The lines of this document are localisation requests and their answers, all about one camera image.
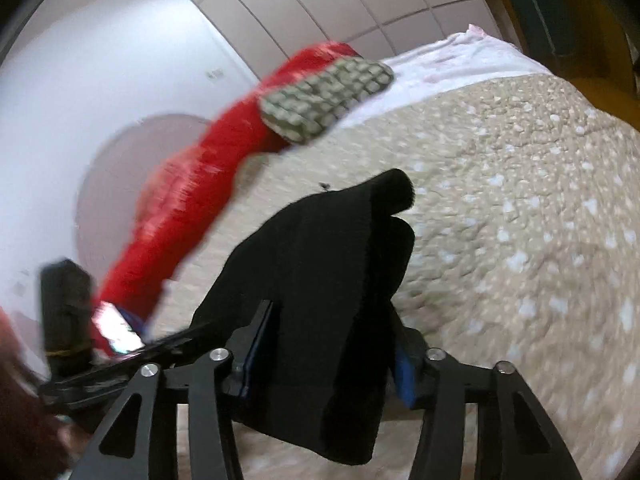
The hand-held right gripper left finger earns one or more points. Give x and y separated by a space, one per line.
250 360

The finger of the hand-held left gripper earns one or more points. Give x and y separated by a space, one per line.
100 377

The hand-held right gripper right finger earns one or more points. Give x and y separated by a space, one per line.
407 382

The black pants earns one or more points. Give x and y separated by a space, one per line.
320 285

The person's left forearm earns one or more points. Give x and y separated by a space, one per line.
25 400

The pink pillow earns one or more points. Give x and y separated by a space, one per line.
150 190

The round grey headboard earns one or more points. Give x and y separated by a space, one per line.
110 170

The red fuzzy blanket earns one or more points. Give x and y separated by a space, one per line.
210 160

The beige spotted quilt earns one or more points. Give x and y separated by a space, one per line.
525 210

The green dotted pillow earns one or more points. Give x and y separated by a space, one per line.
325 97

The white bed sheet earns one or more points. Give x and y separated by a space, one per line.
450 65

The dark green door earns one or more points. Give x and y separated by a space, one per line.
537 0

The white wall socket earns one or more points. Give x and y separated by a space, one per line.
216 73

